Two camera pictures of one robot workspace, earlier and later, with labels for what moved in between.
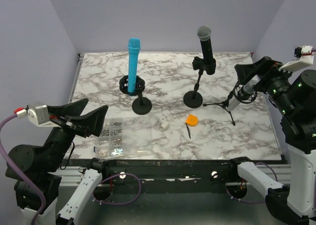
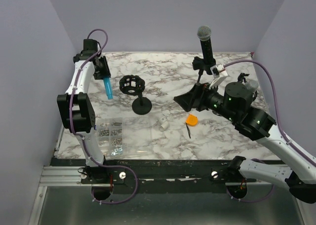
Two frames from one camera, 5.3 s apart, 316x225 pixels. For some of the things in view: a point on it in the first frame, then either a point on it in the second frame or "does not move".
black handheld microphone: [204, 33] does not move
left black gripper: [92, 121] to [105, 72]
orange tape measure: [192, 120] does not move
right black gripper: [265, 67] to [199, 93]
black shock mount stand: [140, 105] does not move
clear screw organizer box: [124, 137] does not move
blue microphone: [134, 48] to [108, 88]
